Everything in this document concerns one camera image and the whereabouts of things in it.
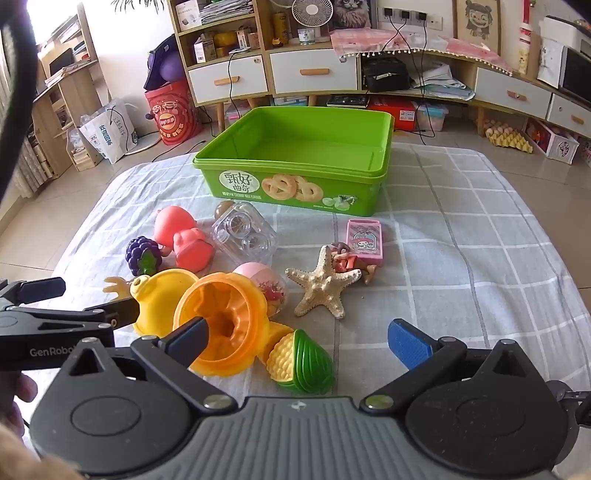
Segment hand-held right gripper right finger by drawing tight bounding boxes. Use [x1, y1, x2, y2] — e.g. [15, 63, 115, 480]
[361, 318, 533, 414]

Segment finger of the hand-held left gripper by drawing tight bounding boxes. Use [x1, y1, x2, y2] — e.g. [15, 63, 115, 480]
[18, 277, 66, 306]
[84, 299, 140, 331]

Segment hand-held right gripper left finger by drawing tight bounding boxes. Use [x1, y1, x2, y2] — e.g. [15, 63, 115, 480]
[69, 318, 235, 414]

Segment yellow toy cup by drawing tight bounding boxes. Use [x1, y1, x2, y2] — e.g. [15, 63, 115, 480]
[104, 269, 200, 337]

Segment orange toy mold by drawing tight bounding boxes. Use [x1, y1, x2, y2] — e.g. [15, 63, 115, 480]
[178, 272, 295, 377]

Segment purple toy grapes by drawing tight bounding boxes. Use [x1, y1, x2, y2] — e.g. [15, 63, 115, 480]
[126, 236, 169, 278]

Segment pink pig toy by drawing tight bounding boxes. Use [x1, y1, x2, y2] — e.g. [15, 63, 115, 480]
[154, 206, 216, 273]

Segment pink capsule egg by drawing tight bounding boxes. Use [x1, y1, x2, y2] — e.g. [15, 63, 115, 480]
[232, 261, 289, 319]

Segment toy corn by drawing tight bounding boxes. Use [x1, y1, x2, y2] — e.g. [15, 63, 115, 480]
[264, 329, 336, 396]

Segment beige starfish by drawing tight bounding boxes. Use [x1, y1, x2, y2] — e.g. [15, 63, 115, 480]
[285, 244, 363, 320]

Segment green plastic box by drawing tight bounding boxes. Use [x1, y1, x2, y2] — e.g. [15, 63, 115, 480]
[192, 106, 394, 217]

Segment person's left hand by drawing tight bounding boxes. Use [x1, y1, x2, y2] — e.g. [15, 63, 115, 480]
[0, 370, 38, 444]

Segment brown squirrel figurine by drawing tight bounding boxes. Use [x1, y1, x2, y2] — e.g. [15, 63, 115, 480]
[329, 241, 378, 285]

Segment pink card box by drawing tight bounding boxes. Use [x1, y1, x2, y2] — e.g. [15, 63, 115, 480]
[345, 219, 384, 267]

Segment beige fuzzy clothing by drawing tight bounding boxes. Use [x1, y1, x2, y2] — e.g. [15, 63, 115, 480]
[0, 424, 72, 480]

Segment clear plastic case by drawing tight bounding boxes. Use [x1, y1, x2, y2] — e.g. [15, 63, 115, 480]
[211, 202, 279, 268]

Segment grey checkered blanket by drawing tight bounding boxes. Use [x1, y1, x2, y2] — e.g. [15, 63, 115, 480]
[50, 141, 591, 416]

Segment white paper bag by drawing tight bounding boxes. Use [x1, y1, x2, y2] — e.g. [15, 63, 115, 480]
[78, 98, 139, 164]

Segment wooden desk shelf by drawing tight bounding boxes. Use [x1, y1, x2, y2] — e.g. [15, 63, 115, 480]
[28, 4, 112, 181]

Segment red bucket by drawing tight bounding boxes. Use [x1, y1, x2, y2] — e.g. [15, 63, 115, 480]
[144, 79, 202, 147]

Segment clear storage box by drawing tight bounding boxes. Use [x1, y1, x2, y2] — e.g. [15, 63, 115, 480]
[416, 102, 448, 132]

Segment red box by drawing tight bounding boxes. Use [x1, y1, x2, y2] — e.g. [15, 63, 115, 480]
[368, 95, 416, 132]

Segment yellow egg tray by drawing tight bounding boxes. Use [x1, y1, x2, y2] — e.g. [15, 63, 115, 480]
[485, 119, 546, 153]

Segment black bag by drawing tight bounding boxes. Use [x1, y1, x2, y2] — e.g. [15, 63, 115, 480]
[361, 55, 411, 93]

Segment wooden low cabinet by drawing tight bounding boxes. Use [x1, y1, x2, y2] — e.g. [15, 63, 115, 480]
[360, 44, 591, 139]

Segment wooden shelf cabinet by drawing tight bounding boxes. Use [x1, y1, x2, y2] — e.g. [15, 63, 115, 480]
[167, 0, 365, 134]

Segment pink table runner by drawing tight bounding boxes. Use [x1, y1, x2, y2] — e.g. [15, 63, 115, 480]
[330, 30, 513, 77]

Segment white carton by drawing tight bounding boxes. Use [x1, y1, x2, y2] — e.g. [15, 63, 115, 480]
[175, 0, 207, 31]

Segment white microwave oven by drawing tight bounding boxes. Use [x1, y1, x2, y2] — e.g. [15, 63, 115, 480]
[538, 16, 591, 104]

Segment stack of papers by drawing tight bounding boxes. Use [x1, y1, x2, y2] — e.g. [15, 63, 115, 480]
[199, 0, 256, 25]

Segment framed cartoon picture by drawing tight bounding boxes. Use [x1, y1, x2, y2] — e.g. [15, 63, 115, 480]
[452, 0, 502, 56]

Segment cat picture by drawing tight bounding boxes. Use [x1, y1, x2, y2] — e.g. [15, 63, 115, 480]
[333, 0, 376, 32]

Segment white desk fan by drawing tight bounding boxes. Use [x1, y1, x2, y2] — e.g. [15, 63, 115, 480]
[291, 0, 334, 46]

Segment dark strap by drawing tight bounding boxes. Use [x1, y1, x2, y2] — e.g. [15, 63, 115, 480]
[0, 0, 38, 185]

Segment white wall outlets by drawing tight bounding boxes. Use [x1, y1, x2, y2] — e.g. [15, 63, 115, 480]
[378, 7, 444, 28]

